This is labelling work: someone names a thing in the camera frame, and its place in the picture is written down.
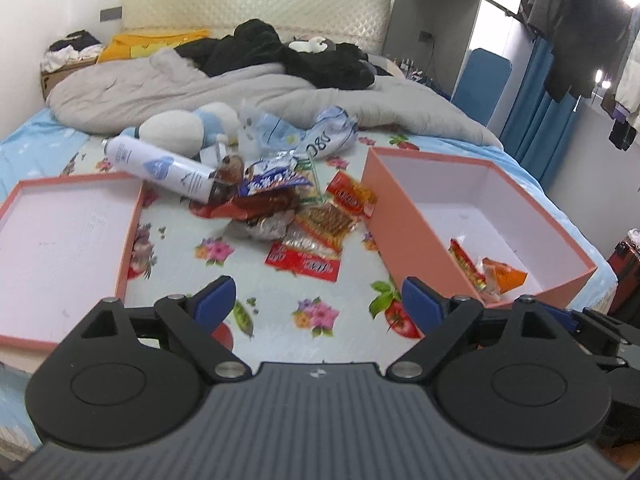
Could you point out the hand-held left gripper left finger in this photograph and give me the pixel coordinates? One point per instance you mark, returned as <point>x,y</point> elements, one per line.
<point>218,298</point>

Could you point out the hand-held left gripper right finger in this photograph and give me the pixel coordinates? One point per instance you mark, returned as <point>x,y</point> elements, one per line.
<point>420,305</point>

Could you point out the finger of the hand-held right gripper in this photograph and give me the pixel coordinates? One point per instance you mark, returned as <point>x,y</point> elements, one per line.
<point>565,318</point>

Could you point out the slim red snack packet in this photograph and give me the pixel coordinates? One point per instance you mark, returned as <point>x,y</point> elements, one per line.
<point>467,263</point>

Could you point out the silver snack packet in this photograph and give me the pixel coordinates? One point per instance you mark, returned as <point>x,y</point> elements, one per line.
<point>270,227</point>

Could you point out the pink cardboard box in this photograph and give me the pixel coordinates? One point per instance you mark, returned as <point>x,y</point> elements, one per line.
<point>400,200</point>

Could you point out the brown snack packet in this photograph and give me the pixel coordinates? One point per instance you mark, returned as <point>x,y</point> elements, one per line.
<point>227,172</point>

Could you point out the clear packet of brown sticks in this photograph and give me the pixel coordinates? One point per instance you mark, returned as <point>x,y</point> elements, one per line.
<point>320,223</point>

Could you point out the red orange snack packet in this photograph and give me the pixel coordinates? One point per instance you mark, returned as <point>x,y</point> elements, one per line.
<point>350,195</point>

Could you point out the blue snack packet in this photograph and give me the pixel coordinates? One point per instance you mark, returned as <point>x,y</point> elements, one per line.
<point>270,178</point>

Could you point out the red suitcase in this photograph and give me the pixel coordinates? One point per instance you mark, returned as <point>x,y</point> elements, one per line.
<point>625,275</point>

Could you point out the white spray bottle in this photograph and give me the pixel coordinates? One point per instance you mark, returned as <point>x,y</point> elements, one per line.
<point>150,165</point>

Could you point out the pink cardboard box lid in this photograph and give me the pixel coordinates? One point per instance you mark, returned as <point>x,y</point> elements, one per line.
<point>60,250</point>

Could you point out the clear plastic bag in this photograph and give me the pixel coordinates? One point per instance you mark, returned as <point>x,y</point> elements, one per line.
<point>270,132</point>

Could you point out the white and blue plush toy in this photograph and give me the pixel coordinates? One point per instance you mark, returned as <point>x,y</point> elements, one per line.
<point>170,130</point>

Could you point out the crumpled white blue plastic bag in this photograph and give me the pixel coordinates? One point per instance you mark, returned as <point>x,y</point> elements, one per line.
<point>325,135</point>

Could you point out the blue curtain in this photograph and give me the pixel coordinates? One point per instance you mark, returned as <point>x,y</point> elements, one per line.
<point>540,120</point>

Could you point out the grey blanket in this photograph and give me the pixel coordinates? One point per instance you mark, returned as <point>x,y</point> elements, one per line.
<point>150,85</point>

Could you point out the blue chair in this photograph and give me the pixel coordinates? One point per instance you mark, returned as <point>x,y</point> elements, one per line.
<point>480,85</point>

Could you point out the black clothing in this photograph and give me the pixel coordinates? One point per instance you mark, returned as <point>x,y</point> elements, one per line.
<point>250,50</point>

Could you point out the yellow pillow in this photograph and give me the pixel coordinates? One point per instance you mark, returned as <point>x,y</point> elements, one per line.
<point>135,48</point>

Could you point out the small white plush toy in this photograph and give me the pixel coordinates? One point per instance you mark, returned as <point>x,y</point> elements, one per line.
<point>305,45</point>

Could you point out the hanging dark jacket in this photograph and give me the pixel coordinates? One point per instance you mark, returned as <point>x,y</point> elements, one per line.
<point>585,35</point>

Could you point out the pile of folded clothes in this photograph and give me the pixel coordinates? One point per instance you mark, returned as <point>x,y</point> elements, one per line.
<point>70,50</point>

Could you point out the cream quilted headboard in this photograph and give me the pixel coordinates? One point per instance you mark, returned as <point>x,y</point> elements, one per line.
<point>250,5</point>

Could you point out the white cabinet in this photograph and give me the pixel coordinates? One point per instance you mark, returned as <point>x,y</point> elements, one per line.
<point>430,5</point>

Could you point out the dark wall socket panel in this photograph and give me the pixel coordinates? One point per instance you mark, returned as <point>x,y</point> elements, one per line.
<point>111,13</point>

